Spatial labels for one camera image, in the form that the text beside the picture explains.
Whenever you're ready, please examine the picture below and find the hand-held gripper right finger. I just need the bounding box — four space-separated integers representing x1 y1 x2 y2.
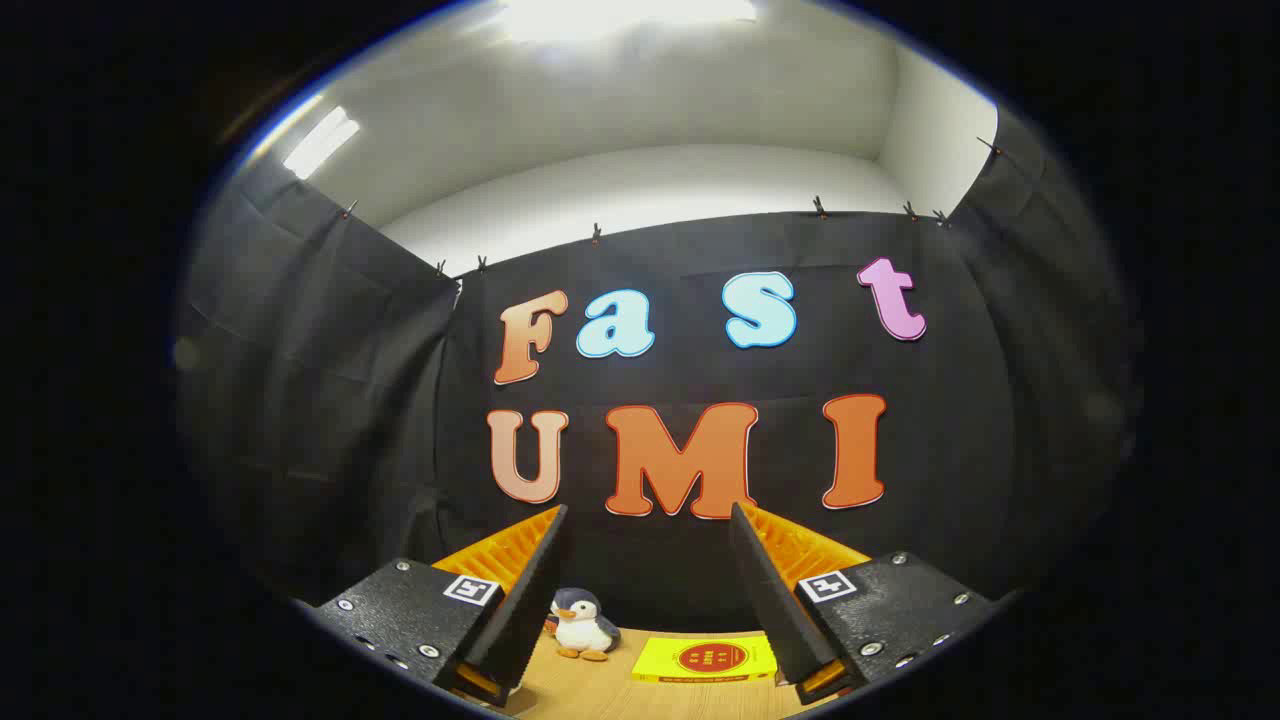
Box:
728 502 1011 707

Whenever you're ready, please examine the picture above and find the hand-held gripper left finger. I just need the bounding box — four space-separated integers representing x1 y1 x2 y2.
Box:
295 505 573 707

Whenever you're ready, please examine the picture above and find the penguin plush toy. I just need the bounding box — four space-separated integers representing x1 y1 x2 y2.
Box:
545 588 621 663

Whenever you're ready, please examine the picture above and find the yellow book with red circle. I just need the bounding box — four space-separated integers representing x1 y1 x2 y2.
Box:
632 634 779 685

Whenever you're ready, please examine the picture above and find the ceiling light panel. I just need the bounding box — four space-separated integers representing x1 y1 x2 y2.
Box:
283 105 361 181
495 0 761 46

